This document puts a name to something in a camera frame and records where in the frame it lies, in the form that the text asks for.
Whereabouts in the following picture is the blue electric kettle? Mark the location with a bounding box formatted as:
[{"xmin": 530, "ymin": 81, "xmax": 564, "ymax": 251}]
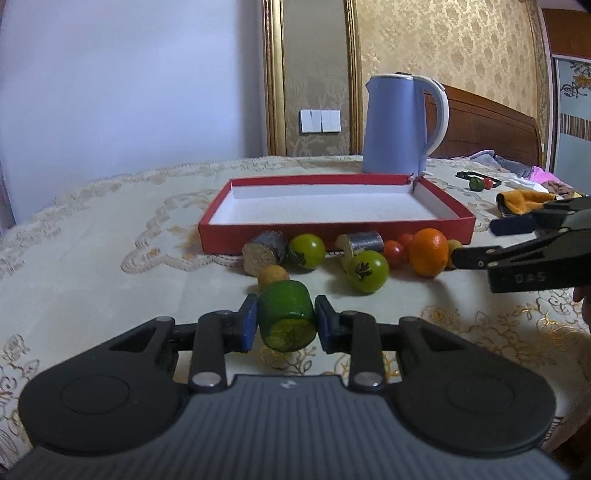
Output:
[{"xmin": 363, "ymin": 73, "xmax": 450, "ymax": 177}]

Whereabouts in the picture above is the black flat frame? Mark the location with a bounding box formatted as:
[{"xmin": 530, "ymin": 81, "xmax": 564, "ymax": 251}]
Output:
[{"xmin": 456, "ymin": 171, "xmax": 502, "ymax": 189}]

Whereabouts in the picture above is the bedding pile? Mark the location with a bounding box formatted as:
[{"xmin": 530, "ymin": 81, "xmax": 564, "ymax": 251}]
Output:
[{"xmin": 468, "ymin": 150, "xmax": 580, "ymax": 199}]

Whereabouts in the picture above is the brown longan fruit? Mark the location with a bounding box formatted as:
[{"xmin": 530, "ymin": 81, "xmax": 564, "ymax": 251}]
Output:
[{"xmin": 257, "ymin": 264, "xmax": 290, "ymax": 291}]

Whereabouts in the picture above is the small yellow-brown fruit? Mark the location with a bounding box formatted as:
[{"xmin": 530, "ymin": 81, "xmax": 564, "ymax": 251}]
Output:
[{"xmin": 447, "ymin": 239, "xmax": 463, "ymax": 270}]

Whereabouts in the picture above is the orange mandarin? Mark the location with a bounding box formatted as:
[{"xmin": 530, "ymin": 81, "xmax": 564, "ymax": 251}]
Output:
[{"xmin": 408, "ymin": 228, "xmax": 449, "ymax": 278}]

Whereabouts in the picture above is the white wall switch panel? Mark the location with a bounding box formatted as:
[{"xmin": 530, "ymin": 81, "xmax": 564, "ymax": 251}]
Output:
[{"xmin": 300, "ymin": 109, "xmax": 342, "ymax": 134}]

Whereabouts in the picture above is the small green fruit far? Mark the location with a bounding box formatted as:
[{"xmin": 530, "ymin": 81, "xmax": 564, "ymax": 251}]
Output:
[{"xmin": 469, "ymin": 177, "xmax": 485, "ymax": 192}]

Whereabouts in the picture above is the red cherry tomato front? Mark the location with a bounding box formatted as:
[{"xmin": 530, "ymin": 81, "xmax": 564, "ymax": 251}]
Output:
[{"xmin": 383, "ymin": 240, "xmax": 407, "ymax": 269}]

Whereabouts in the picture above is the gold picture frame moulding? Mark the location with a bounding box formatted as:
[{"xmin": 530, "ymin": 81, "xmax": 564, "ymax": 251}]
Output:
[{"xmin": 262, "ymin": 1, "xmax": 363, "ymax": 156}]

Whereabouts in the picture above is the green tomato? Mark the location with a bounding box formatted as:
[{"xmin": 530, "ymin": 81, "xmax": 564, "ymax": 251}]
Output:
[
  {"xmin": 346, "ymin": 250, "xmax": 390, "ymax": 294},
  {"xmin": 287, "ymin": 233, "xmax": 325, "ymax": 270}
]

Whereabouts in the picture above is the green lime half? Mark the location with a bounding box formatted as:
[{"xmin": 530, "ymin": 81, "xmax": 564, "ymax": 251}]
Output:
[{"xmin": 257, "ymin": 280, "xmax": 318, "ymax": 352}]

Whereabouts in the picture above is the dark sugarcane piece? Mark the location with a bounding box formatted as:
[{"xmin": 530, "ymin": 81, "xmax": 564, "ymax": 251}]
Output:
[
  {"xmin": 242, "ymin": 230, "xmax": 287, "ymax": 277},
  {"xmin": 335, "ymin": 231, "xmax": 385, "ymax": 271}
]

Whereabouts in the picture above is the orange cloth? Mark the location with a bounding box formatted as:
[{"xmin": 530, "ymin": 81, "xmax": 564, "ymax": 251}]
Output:
[{"xmin": 496, "ymin": 189, "xmax": 556, "ymax": 216}]

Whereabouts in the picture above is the red shallow cardboard box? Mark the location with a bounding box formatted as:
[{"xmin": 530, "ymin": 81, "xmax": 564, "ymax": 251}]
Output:
[{"xmin": 198, "ymin": 174, "xmax": 476, "ymax": 255}]

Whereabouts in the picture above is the wooden bed headboard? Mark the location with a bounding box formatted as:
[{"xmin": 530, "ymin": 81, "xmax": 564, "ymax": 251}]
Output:
[{"xmin": 430, "ymin": 86, "xmax": 542, "ymax": 166}]

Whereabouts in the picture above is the red cherry tomato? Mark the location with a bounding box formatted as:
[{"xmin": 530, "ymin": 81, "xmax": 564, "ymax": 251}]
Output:
[
  {"xmin": 397, "ymin": 233, "xmax": 414, "ymax": 249},
  {"xmin": 383, "ymin": 240, "xmax": 407, "ymax": 269}
]

